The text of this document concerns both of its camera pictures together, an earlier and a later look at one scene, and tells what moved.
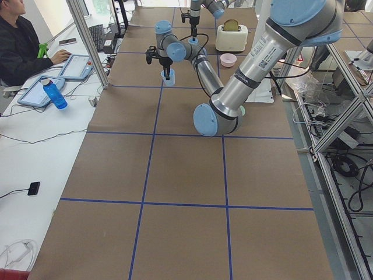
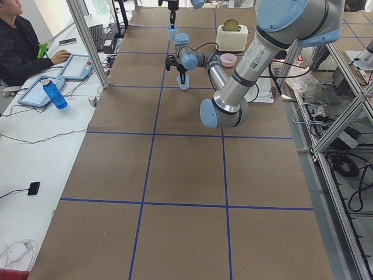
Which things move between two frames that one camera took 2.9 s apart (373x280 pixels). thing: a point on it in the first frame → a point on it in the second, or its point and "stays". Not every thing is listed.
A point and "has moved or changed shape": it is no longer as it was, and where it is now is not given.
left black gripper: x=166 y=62 → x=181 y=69
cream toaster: x=231 y=41 stays
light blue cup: x=192 y=42 has moved or changed shape
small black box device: x=34 y=188 stays
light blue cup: x=171 y=81 → x=185 y=86
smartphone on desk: x=67 y=41 stays
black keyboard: x=97 y=34 stays
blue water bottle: x=50 y=88 stays
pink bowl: x=228 y=59 stays
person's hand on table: x=60 y=56 stays
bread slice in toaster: x=231 y=25 stays
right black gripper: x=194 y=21 → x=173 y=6
